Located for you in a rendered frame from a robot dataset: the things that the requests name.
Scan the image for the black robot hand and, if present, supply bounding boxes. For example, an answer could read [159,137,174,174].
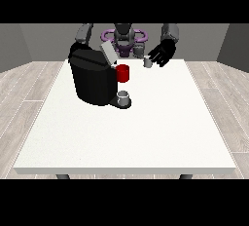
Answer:
[147,38,177,68]
[67,41,88,58]

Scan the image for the small grey coffee pod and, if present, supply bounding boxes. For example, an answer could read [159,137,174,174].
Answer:
[143,55,154,69]

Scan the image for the pale grey machine lid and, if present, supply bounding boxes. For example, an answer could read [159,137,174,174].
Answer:
[99,40,119,65]

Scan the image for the black coffee machine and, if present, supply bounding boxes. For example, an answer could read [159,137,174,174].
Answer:
[68,48,132,110]

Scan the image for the red pod holder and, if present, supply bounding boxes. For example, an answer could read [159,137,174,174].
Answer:
[116,63,130,84]

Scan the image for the grey robot trunk purple rings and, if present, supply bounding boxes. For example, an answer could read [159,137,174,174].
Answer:
[100,23,149,58]

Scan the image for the small grey cup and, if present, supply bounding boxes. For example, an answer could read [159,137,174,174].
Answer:
[117,91,131,107]

